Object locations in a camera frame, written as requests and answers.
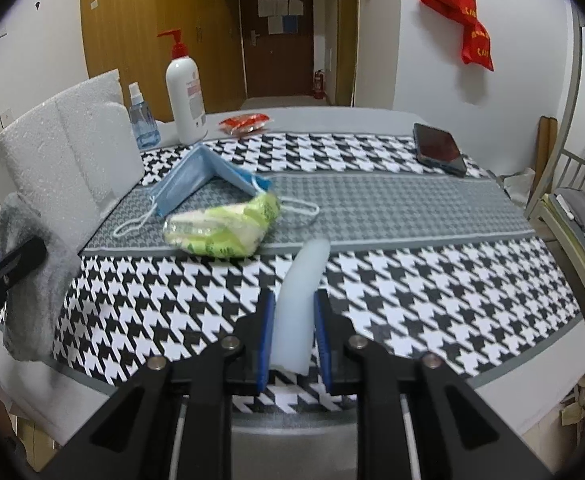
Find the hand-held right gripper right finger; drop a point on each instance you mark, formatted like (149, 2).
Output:
(325, 340)

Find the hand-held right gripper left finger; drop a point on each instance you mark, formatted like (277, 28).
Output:
(265, 340)

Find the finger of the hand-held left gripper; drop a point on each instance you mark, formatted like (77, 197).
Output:
(25, 257)

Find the grey sock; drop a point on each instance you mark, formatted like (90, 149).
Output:
(37, 320)

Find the white foam box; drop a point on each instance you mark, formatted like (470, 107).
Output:
(72, 160)

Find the green plastic packet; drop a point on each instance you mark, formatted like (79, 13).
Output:
(222, 230)

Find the blue face mask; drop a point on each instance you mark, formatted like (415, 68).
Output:
(187, 180)

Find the houndstooth tablecloth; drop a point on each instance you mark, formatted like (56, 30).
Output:
(422, 285)

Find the blue spray bottle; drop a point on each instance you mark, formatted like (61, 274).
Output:
(144, 125)

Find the red snack packet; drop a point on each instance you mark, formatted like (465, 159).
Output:
(245, 122)

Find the black smartphone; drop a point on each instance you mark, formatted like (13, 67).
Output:
(437, 147)

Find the white lotion pump bottle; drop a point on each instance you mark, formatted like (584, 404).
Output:
(185, 95)

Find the wooden wardrobe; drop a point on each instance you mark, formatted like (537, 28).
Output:
(122, 35)

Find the white plastic bag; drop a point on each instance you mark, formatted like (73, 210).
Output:
(517, 185)

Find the red fire extinguisher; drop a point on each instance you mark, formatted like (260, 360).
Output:
(319, 85)

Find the crumpled paper scrap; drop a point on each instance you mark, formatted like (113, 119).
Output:
(577, 405)

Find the small white tube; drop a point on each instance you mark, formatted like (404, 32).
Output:
(565, 207)

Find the dark brown door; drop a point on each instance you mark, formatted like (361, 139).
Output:
(277, 60)

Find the wooden boards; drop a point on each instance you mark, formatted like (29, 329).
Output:
(546, 160)

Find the blue paper notice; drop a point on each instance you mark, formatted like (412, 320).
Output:
(290, 23)

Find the large white paper notice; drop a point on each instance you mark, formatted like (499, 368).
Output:
(272, 7)

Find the small white paper notice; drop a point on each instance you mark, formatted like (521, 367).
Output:
(295, 6)

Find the metal bunk bed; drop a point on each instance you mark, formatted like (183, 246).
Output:
(569, 105)

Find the white wall switch plate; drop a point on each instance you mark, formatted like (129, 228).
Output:
(6, 120)

